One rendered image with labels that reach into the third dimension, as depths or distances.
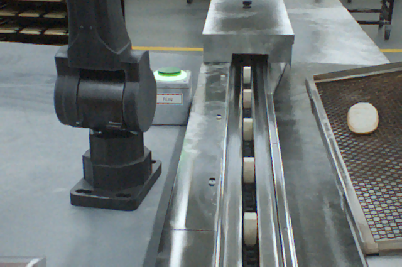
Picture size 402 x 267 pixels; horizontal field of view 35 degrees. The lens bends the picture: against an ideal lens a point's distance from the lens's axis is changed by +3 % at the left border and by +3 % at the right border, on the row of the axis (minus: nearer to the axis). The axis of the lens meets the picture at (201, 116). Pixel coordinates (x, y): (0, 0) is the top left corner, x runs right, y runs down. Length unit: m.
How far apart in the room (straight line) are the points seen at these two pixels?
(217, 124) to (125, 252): 0.29
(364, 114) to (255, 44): 0.43
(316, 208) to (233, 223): 0.14
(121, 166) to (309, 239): 0.24
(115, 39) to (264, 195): 0.25
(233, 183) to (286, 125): 0.29
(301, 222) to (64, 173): 0.33
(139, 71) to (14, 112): 0.45
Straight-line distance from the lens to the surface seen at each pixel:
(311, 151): 0.94
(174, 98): 1.00
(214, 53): 1.23
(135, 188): 0.78
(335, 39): 1.65
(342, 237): 0.73
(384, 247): 0.58
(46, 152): 0.95
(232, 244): 0.64
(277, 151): 0.83
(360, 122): 0.82
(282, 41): 1.23
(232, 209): 0.70
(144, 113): 0.74
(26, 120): 1.08
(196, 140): 0.85
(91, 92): 0.72
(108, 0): 0.69
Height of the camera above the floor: 1.19
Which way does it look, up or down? 20 degrees down
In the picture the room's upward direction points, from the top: straight up
